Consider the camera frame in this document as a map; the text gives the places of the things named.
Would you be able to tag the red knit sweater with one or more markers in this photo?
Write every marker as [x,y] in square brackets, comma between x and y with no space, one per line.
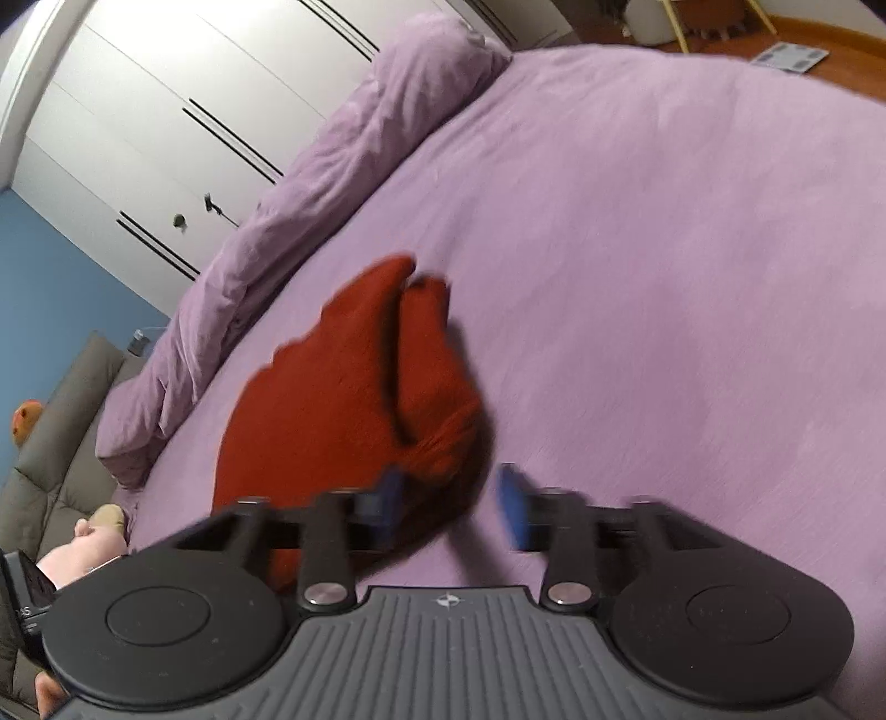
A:
[325,401]

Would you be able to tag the bed with purple sheet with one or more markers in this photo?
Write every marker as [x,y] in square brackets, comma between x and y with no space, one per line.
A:
[657,242]

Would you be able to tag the white wardrobe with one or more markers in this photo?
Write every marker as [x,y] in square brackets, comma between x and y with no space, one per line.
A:
[138,104]

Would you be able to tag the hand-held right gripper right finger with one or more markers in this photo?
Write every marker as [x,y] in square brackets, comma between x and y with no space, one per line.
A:
[512,505]

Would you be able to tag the bathroom scale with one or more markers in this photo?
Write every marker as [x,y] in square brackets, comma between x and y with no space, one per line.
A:
[789,57]

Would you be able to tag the black wardrobe hook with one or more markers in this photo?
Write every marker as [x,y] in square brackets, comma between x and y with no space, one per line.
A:
[211,204]

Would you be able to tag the rolled purple duvet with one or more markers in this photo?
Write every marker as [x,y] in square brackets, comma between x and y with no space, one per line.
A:
[277,242]

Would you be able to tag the red round stool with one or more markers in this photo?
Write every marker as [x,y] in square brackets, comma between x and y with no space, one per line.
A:
[720,28]

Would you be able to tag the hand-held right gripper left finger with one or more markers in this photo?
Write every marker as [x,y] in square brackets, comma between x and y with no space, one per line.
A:
[390,495]

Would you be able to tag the grey padded headboard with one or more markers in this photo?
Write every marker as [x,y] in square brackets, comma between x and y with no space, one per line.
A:
[55,471]

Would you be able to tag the white bin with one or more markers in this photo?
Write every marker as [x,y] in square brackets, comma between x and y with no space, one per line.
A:
[647,17]

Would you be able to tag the yellow-legged side table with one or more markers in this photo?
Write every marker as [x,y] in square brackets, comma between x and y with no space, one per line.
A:
[675,28]

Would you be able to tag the pink plush toy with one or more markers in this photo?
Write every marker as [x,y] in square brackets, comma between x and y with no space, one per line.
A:
[76,554]

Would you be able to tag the orange plush toy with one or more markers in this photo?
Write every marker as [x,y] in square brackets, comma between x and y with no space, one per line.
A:
[26,422]

